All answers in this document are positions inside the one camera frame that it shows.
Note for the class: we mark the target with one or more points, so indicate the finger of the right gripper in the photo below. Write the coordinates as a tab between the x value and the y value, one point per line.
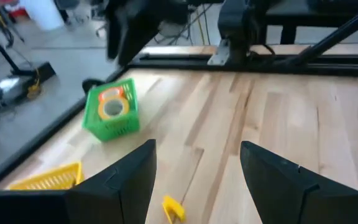
146	40
126	43

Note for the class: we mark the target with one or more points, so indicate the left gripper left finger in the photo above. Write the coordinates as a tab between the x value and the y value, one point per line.
126	186

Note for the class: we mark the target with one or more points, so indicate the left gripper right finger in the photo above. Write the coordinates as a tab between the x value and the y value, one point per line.
275	186

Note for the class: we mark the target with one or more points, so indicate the yellow tape roll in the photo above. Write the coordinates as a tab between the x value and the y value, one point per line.
102	112

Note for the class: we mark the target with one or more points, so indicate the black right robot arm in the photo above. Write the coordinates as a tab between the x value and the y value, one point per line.
238	31

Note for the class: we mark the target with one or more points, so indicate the yellow stapler remover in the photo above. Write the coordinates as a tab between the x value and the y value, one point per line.
172	207

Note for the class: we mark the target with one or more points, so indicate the green plastic basket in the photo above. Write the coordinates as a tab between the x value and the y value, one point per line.
117	130

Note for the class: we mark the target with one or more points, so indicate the yellow plastic basket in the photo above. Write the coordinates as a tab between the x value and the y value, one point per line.
51	180

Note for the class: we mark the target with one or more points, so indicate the black floor stand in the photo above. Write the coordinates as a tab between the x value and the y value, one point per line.
42	70

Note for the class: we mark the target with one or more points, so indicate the white round bin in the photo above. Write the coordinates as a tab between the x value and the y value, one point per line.
42	12

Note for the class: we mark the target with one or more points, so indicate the black aluminium frame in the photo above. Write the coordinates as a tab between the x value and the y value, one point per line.
322	67

